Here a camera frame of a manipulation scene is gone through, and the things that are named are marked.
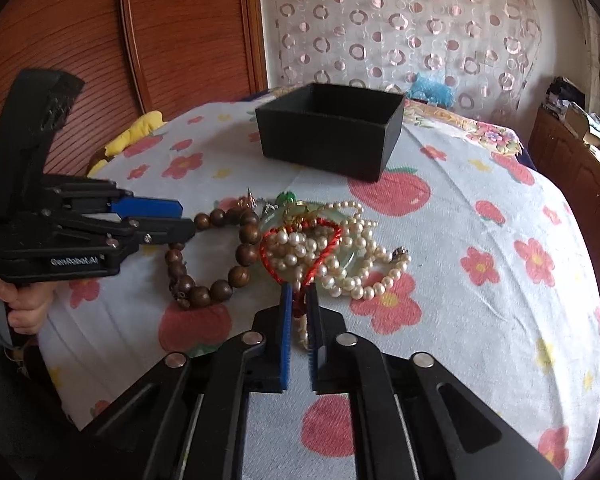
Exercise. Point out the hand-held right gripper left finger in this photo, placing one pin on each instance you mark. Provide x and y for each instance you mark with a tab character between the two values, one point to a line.
285	340

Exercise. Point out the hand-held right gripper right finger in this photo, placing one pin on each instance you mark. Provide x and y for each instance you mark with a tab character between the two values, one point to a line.
315	345

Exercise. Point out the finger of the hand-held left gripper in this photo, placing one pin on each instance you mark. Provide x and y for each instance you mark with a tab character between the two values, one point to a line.
150	206
172	231

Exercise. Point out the black square box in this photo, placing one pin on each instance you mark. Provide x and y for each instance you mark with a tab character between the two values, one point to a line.
325	145

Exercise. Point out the person's left hand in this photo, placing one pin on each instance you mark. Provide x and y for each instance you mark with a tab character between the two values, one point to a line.
27	310

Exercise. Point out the yellow cushion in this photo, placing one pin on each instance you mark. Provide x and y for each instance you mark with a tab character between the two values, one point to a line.
135	132

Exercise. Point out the small metal earring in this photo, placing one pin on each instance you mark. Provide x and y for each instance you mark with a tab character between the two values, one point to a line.
250	201

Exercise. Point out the green bead charm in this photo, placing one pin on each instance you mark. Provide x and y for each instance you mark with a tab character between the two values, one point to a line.
286	198

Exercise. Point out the white flower-print cloth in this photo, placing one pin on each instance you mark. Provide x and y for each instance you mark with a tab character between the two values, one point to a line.
480	310

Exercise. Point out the brown wooden wardrobe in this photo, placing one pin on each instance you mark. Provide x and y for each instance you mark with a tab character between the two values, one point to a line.
105	35

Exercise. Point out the colourful floral bedsheet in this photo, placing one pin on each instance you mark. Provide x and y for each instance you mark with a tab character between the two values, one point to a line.
485	132

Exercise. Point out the blue plastic item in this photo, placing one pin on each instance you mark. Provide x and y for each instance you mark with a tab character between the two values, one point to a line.
432	89

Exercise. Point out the circle-patterned sheer curtain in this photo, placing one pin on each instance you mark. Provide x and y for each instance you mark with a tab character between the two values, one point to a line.
395	25

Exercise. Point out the brown wooden cabinet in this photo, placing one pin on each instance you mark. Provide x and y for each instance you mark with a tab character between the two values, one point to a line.
575	180

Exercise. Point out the clutter of boxes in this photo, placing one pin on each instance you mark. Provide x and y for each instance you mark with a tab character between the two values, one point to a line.
585	120

